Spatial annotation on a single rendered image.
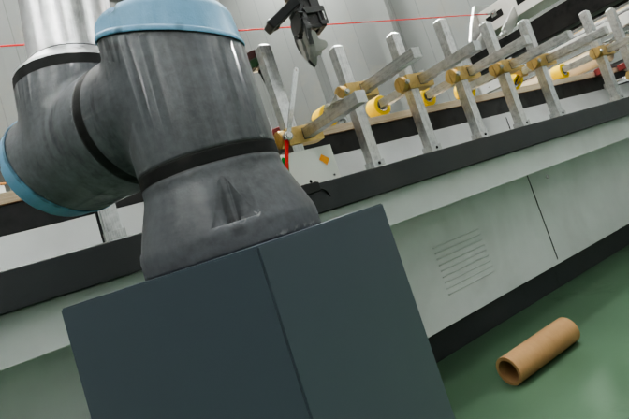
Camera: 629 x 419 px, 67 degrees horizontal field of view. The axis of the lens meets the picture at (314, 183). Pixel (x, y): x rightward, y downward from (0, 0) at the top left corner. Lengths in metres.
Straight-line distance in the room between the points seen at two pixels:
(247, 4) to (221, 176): 9.73
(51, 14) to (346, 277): 0.48
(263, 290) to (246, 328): 0.03
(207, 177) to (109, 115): 0.13
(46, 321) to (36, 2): 0.65
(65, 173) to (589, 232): 2.31
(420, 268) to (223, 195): 1.37
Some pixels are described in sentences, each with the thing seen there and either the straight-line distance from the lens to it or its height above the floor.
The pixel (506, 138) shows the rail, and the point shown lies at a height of 0.67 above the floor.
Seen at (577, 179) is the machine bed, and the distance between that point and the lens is 2.60.
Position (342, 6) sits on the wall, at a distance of 9.56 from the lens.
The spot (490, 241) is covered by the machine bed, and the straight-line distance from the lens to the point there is 2.03.
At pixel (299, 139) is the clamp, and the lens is 1.31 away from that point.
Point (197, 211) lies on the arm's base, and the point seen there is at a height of 0.64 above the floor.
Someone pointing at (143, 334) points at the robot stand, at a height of 0.56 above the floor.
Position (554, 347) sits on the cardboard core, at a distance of 1.61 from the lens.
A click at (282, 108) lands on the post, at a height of 0.93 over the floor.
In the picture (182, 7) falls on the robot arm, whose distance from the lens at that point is 0.50.
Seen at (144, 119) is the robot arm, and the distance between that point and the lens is 0.48.
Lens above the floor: 0.60
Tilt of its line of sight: 4 degrees up
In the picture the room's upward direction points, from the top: 18 degrees counter-clockwise
